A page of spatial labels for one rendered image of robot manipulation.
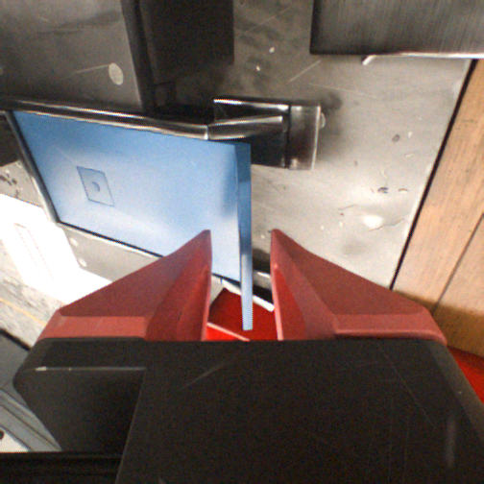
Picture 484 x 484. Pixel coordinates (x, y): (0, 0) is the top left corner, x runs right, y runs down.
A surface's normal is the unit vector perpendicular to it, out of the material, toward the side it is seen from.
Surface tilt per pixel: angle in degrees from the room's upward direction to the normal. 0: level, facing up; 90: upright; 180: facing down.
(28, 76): 0
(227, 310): 90
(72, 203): 0
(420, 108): 0
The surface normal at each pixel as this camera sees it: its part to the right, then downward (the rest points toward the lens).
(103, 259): -0.45, 0.54
